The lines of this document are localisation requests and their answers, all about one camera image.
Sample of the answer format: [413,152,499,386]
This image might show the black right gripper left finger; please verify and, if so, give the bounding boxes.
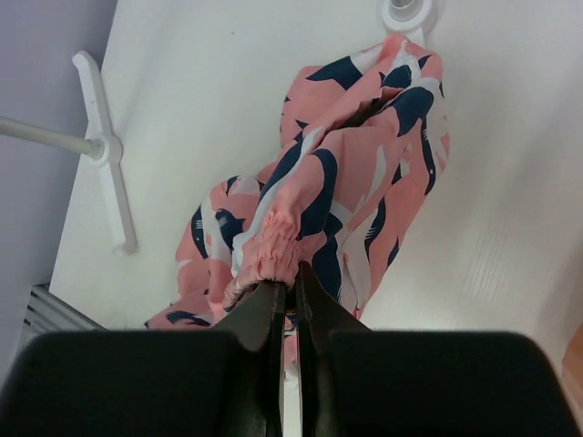
[1,282,286,436]

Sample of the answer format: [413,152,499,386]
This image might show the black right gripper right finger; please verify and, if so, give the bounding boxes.
[295,263,580,436]

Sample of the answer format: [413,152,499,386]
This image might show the pink patterned shorts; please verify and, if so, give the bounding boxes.
[144,34,452,365]

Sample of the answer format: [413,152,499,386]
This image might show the orange plastic basket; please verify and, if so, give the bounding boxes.
[562,330,582,391]

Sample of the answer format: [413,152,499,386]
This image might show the white and silver clothes rack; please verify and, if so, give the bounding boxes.
[1,1,440,255]

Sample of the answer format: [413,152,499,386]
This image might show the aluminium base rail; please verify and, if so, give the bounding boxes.
[21,284,105,343]

